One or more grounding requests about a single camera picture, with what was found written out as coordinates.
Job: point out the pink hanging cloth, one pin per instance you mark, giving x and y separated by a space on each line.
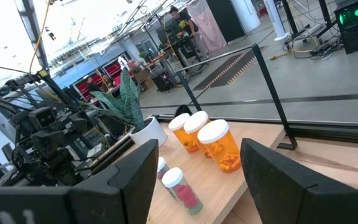
207 25

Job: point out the brown cardboard box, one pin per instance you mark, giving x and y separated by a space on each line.
145 79

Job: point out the person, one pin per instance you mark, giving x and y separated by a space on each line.
92 85
183 20
108 82

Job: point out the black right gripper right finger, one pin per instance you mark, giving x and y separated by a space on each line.
291 193

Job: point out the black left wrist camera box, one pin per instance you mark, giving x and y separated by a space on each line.
42 117

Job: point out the small bottle with red pills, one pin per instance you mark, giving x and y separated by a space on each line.
183 193
162 169

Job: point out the green snake plant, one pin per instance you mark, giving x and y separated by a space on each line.
126 102

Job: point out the wooden shelf with black frame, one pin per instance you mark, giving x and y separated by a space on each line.
210 183

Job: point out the black computer with green light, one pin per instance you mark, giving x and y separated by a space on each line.
357 28

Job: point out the black mat with orange stripes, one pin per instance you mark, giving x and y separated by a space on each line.
228 70

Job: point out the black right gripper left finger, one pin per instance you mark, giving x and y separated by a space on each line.
129 186

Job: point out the black tall panel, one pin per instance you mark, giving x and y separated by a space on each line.
225 18

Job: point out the white plant pot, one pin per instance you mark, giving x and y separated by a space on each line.
149 132

